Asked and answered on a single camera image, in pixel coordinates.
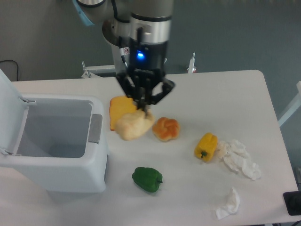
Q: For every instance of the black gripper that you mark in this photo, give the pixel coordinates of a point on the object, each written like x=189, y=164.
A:
x=145, y=79

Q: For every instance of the pale square bread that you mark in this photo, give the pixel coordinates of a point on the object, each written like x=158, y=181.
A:
x=133, y=125

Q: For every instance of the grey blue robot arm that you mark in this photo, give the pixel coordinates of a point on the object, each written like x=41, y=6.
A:
x=154, y=16

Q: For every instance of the round knotted bread roll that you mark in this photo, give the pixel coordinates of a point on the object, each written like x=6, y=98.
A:
x=166, y=129

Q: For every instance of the white trash can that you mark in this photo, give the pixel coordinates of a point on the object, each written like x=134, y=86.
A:
x=63, y=147

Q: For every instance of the white trash can lid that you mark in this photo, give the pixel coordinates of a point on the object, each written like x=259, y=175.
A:
x=13, y=115

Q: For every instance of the orange toast slice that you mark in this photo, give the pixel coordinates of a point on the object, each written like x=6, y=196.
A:
x=119, y=106

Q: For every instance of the green bell pepper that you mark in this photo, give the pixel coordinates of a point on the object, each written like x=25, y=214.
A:
x=148, y=179

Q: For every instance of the yellow bell pepper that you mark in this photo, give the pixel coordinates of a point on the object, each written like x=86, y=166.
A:
x=206, y=147

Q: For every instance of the large crumpled white tissue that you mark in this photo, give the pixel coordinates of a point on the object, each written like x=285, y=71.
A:
x=237, y=159

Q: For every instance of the small crumpled white tissue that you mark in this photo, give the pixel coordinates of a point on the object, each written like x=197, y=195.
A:
x=230, y=207

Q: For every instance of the black device at edge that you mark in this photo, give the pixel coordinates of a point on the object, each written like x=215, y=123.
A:
x=293, y=202

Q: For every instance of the white frame leg right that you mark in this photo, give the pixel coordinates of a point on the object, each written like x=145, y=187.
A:
x=292, y=107

